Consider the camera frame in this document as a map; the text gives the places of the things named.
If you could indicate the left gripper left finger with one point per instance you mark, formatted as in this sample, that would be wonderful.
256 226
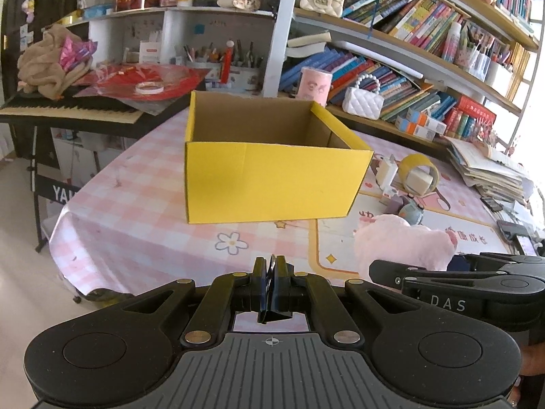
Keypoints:
219 303

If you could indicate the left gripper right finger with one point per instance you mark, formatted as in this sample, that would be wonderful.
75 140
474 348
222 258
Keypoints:
320 302

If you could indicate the pink plush pig toy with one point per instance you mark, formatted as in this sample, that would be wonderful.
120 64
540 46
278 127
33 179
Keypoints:
391 238

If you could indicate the grey blue small toy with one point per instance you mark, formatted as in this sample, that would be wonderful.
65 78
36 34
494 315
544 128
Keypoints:
406 207

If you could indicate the yellow packing tape roll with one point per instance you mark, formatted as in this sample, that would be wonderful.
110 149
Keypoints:
418 175

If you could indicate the black smartphone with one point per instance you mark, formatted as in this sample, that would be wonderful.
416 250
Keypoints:
492 204

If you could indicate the stack of papers and notebooks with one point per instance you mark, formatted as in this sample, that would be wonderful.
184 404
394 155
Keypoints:
490 178

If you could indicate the yellow cardboard box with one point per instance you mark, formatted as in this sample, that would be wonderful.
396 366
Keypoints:
268 159

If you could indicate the pink printed table mat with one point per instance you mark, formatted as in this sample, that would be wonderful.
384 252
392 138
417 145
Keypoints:
127 229

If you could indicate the white rectangular charger block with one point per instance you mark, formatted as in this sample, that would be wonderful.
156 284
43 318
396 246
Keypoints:
386 172

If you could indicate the red dictionary book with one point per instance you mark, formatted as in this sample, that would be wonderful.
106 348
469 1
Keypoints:
476 110

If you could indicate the orange white box upper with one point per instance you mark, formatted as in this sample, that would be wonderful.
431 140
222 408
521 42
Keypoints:
422 119

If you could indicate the orange white box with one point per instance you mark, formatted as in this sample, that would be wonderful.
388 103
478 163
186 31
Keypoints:
422 119
413 129

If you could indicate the orange white box lower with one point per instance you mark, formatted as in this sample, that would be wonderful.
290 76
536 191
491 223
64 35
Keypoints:
413 129

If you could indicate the white quilted pearl handbag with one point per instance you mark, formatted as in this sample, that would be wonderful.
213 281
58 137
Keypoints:
363 103

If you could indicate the pink cylindrical cup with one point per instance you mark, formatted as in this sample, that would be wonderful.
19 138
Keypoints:
314 85

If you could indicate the white tape roll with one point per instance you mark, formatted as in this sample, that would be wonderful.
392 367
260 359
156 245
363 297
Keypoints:
149 88

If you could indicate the row of lower shelf books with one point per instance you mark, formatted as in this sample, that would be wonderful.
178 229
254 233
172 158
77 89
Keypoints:
401 93

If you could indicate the row of shelf books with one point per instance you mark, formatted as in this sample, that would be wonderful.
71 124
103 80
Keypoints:
426 24
401 93

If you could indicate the orange red figurine bottle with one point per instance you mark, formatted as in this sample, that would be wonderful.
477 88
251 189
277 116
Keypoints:
227 61

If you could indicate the black electric piano keyboard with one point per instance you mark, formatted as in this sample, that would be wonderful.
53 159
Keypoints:
88 114

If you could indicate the white shelf unit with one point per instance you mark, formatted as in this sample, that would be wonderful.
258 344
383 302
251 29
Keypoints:
268 32

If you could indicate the beige crumpled cloth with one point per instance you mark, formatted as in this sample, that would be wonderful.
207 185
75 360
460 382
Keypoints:
39 67

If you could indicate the row of upper shelf books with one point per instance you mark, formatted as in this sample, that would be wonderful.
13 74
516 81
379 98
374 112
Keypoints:
426 24

